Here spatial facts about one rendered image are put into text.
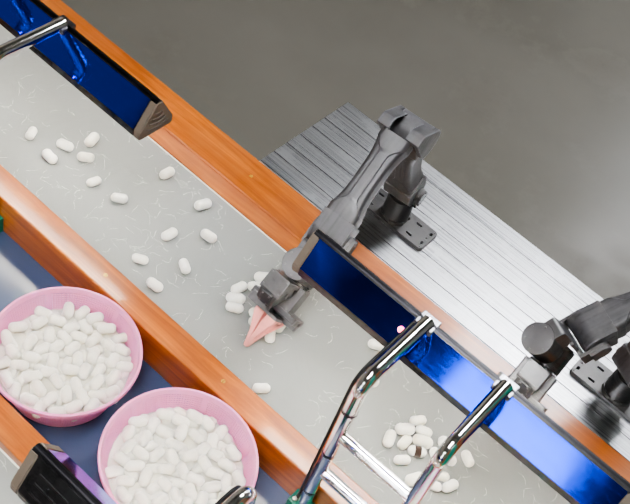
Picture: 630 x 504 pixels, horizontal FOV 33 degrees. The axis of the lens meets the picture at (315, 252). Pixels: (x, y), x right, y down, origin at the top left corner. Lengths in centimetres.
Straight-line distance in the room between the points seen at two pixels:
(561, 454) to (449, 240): 86
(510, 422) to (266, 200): 79
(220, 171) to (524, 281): 70
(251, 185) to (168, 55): 146
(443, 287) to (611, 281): 125
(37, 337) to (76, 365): 9
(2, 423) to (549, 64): 278
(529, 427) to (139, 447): 65
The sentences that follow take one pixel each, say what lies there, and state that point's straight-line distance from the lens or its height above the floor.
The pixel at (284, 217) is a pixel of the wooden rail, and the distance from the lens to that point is 215.
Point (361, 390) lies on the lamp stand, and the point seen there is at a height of 110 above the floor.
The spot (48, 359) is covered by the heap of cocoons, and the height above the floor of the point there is 74.
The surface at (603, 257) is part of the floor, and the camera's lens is 350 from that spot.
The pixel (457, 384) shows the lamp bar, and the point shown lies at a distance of 162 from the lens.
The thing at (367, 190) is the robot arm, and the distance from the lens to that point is 191.
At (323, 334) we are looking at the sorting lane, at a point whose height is 74.
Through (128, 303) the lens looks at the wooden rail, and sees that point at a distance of 196.
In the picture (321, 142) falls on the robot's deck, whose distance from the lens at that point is 245.
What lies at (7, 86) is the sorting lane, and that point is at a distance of 235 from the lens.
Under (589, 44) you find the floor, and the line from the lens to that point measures 429.
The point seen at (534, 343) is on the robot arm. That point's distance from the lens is 183.
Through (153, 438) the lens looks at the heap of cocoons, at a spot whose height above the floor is 73.
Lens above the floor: 236
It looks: 49 degrees down
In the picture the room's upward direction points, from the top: 20 degrees clockwise
